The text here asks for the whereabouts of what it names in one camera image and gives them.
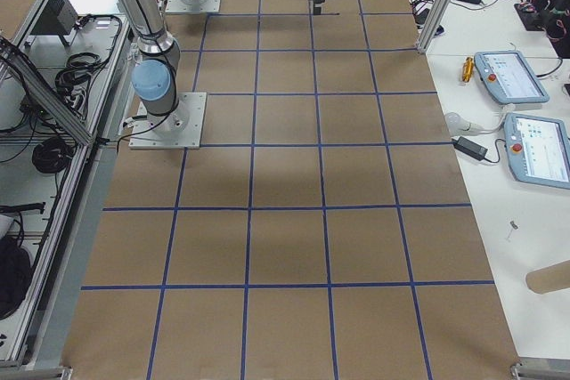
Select white light bulb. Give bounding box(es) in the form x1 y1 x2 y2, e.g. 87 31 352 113
444 112 483 136

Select coiled black cables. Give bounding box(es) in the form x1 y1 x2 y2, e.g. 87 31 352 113
32 14 124 176

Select cardboard tube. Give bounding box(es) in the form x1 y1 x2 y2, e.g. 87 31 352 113
525 260 570 295

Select yellow cylindrical tool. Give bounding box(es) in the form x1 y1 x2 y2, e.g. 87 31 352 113
461 57 474 83

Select lower teach pendant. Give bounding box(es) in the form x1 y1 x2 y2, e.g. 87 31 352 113
503 112 569 190

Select upper teach pendant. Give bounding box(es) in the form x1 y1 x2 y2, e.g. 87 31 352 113
474 51 550 105

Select black backpack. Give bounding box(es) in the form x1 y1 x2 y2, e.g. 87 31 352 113
1 236 32 319

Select black power adapter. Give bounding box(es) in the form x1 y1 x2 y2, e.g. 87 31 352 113
452 136 488 161

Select grey electronics box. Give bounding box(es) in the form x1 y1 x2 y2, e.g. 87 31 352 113
31 0 78 47

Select teach pendant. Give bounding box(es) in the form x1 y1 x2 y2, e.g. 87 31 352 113
503 112 569 190
474 51 550 105

